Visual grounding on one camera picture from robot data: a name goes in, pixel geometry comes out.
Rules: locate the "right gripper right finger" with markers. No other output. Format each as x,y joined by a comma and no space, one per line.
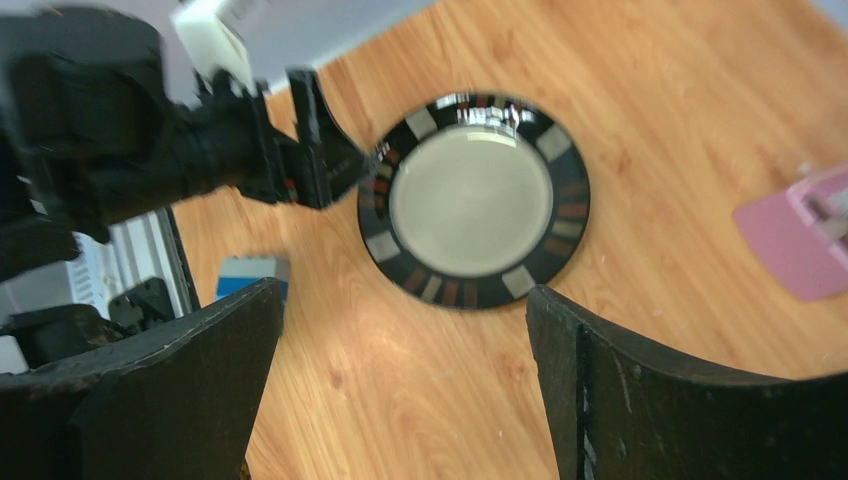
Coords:
622,406

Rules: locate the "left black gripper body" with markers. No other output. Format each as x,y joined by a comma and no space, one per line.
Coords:
89,137

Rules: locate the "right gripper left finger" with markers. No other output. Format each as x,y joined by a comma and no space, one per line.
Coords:
176,401

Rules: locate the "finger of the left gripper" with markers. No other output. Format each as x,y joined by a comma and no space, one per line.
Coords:
325,163

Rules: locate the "black bottom plate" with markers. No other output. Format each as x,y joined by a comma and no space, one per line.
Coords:
476,198

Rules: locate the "pink metronome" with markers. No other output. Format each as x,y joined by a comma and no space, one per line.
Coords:
799,234

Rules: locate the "blue green striped block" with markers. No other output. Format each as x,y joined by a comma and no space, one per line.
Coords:
236,273

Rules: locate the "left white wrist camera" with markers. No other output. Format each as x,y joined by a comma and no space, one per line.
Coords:
212,33

